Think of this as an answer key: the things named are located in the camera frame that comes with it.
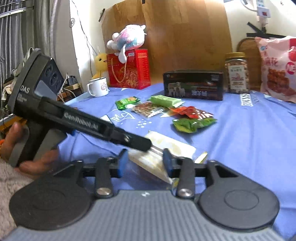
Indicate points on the black gift box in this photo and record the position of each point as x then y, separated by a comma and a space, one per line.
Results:
194, 84

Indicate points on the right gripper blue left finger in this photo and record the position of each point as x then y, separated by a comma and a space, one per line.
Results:
105, 170

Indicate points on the clear brown nut packet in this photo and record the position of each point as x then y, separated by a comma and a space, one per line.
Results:
148, 109

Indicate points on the yellow duck plush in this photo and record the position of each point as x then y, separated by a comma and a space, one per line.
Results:
100, 62

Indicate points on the blue tablecloth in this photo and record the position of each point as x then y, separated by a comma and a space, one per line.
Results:
253, 135

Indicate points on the orange red snack packet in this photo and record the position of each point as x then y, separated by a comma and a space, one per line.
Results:
192, 112

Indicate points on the pink blue plush toy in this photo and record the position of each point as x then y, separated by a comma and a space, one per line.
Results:
130, 38

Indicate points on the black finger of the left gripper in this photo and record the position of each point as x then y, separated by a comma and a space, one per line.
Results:
121, 137

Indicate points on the red gift bag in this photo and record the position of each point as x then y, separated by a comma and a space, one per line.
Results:
132, 74

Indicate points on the dark green snack packet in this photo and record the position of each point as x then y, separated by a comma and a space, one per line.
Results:
187, 125

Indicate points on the person's left hand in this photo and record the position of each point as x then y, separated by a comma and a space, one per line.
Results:
31, 169

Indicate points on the pink twisted snack bag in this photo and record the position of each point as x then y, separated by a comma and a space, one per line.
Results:
278, 67

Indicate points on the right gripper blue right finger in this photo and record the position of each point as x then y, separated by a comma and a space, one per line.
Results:
183, 169

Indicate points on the wooden board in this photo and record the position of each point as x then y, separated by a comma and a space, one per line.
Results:
181, 35

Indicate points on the light green snack packet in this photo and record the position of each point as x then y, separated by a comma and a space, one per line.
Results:
167, 102

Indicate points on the white enamel mug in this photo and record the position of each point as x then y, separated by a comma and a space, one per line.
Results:
98, 87

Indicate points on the green cracker packet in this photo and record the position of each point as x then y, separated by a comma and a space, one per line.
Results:
121, 104

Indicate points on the round wicker tray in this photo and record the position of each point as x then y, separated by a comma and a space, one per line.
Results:
249, 47

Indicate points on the clear nut jar gold lid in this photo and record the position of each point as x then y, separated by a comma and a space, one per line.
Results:
236, 73

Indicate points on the clear peanut packet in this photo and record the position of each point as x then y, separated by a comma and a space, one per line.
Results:
149, 165

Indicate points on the white power strip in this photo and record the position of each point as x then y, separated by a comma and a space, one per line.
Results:
258, 7

